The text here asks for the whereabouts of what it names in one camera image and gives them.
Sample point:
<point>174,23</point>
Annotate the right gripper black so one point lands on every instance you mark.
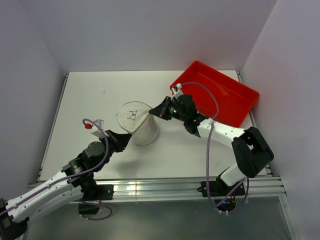
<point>161,110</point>

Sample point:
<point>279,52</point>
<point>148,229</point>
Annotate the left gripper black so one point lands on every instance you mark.
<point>120,140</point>

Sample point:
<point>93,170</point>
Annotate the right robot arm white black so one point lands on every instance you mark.
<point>251,151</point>

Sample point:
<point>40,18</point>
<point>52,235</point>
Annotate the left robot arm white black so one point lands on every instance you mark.
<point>74,182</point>

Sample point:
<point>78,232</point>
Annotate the red plastic tray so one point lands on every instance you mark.
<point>211,89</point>

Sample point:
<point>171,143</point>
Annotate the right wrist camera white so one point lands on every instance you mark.
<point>177,90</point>

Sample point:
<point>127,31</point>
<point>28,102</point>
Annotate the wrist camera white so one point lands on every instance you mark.
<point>177,90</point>
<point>95,128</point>

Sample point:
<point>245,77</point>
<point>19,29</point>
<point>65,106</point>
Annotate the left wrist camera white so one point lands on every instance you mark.
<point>95,128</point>

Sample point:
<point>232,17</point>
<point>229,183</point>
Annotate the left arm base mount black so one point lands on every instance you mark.
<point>91,203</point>

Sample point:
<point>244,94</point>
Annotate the aluminium frame rail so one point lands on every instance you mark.
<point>183,189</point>

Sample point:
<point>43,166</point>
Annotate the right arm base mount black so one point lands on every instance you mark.
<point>218,188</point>

